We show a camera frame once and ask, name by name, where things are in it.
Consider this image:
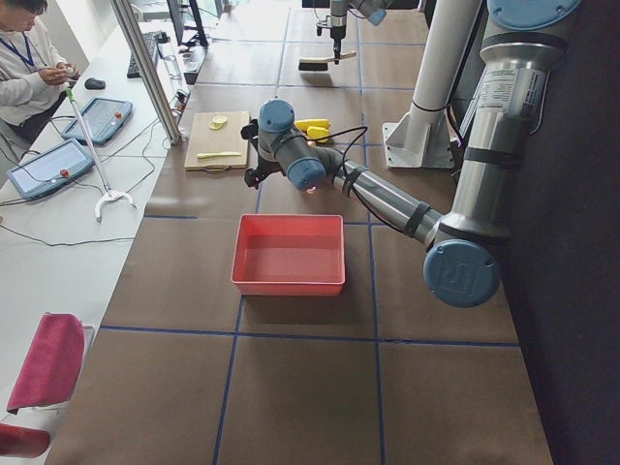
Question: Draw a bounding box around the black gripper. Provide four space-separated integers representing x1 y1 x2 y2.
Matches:
329 14 347 65
244 138 282 188

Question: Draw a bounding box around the wooden hand brush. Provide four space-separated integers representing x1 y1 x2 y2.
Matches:
297 50 357 72

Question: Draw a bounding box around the beige plastic dustpan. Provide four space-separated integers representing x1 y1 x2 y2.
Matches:
306 140 317 194

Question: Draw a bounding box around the yellow toy corn cob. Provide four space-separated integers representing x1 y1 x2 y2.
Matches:
294 118 330 132

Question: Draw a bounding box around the yellow toy lemon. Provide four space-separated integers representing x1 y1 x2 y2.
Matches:
306 126 330 143

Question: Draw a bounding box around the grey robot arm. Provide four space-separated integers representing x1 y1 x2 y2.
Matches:
326 0 391 65
241 1 579 307

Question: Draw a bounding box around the pink plastic bin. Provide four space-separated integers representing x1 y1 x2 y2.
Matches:
232 214 346 296

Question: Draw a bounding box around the yellow-green plastic knife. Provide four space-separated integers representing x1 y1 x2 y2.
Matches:
196 151 242 160

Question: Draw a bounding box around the bamboo cutting board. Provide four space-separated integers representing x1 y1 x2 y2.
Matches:
184 111 250 171

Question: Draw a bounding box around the lemon slice front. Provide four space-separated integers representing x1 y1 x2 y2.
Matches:
209 120 226 130

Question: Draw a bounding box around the white reacher grabber tool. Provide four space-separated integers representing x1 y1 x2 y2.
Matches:
64 84 137 223

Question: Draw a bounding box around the black computer monitor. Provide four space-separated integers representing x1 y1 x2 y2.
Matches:
167 0 208 47

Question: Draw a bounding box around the far blue teach pendant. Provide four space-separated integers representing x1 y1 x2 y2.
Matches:
80 98 134 146

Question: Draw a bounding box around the blue teach pendant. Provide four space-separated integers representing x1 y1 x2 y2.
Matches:
7 139 95 201
80 98 134 146

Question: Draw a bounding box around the black keyboard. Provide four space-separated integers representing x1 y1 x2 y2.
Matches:
126 30 165 79

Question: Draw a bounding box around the black computer mouse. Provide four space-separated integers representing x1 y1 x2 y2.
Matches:
84 77 107 90

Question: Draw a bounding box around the near blue teach pendant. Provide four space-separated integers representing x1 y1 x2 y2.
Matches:
7 139 95 201

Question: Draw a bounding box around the seated person white shirt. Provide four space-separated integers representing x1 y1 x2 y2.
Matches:
1 0 79 143

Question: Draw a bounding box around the magenta cloth on stand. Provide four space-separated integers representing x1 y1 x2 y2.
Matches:
6 313 86 415

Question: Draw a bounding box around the red chair seat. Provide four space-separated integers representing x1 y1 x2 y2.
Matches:
1 423 50 458

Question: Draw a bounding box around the white pillar mount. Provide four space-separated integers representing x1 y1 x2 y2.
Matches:
383 0 483 169

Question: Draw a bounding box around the aluminium frame post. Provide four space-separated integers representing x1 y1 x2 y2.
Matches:
110 0 181 145

